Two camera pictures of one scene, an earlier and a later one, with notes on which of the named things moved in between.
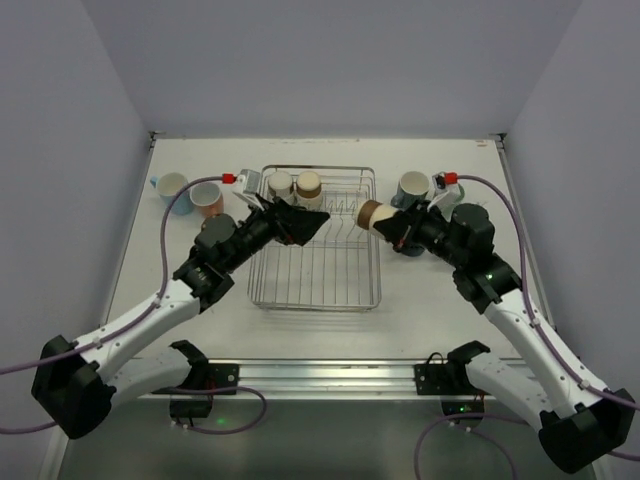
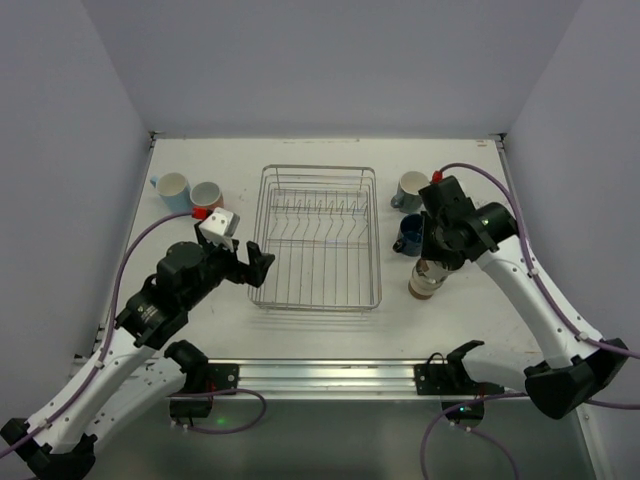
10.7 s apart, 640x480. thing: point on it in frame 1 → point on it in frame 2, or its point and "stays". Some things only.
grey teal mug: (413, 186) stays
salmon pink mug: (208, 198) stays
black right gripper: (410, 231) → (439, 253)
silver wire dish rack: (338, 266) stays
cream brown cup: (372, 211) → (422, 288)
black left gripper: (280, 223) → (242, 268)
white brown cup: (280, 185) → (427, 276)
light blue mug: (168, 185) stays
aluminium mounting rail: (332, 379) stays
